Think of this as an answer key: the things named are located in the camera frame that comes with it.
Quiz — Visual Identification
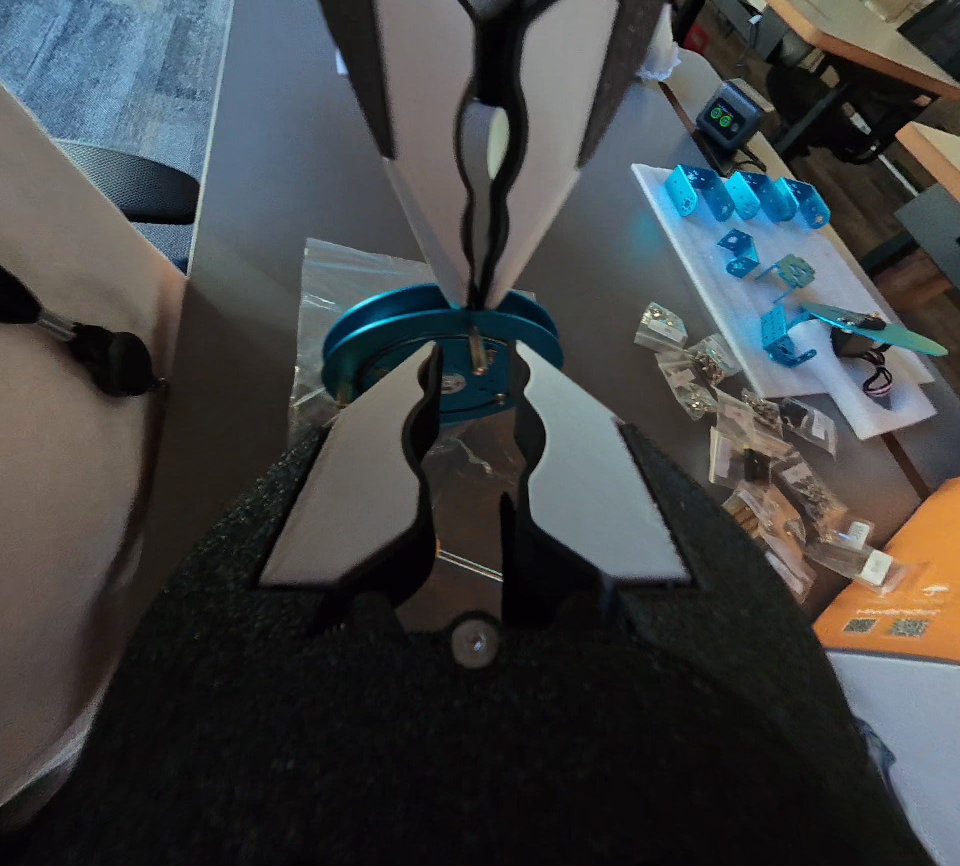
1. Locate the orange and white cardboard box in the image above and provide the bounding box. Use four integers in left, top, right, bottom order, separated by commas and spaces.
812, 478, 960, 866

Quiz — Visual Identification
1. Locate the white foam sheet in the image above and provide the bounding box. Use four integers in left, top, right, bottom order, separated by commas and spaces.
630, 161, 939, 441

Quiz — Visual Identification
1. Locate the blue semicircular metal plate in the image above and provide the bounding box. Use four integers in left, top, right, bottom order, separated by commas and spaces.
797, 302, 950, 358

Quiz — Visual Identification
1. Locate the black cable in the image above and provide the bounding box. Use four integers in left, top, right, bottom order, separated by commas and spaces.
831, 332, 895, 399

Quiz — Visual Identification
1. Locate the small blue U-shaped bracket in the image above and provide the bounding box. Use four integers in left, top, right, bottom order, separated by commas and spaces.
716, 228, 760, 279

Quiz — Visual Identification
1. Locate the large clear plastic bag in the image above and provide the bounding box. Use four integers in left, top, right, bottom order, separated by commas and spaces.
288, 236, 541, 582

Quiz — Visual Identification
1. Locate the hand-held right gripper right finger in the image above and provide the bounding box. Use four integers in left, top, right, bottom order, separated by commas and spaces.
498, 341, 693, 628

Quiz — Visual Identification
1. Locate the black mesh office chair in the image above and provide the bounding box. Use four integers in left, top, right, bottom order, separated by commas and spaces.
56, 138, 201, 227

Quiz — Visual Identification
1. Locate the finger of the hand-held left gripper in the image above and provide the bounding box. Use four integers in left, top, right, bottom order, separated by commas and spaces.
367, 0, 483, 308
482, 0, 622, 308

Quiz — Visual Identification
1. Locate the pile of small screw bags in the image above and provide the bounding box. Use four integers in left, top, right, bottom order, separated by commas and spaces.
633, 302, 918, 604

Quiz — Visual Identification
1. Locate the yellow-handled screwdriver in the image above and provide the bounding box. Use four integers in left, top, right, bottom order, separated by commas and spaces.
433, 536, 505, 579

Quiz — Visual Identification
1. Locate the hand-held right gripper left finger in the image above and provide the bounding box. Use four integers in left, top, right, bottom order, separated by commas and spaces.
256, 341, 445, 615

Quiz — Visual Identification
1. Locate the blue round-ended metal bracket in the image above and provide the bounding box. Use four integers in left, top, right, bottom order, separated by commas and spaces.
723, 170, 798, 223
772, 176, 834, 231
663, 164, 736, 222

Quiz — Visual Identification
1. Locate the dark blue folded bracket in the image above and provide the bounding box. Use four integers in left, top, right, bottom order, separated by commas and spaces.
756, 253, 817, 304

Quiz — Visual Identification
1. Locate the blue round metal turntable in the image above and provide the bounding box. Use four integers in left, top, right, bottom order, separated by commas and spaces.
322, 284, 565, 432

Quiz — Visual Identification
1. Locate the black lanyard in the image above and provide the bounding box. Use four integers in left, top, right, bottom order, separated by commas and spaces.
0, 264, 171, 399

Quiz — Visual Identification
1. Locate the green-lit device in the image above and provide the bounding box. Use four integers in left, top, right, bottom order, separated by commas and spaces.
694, 78, 775, 152

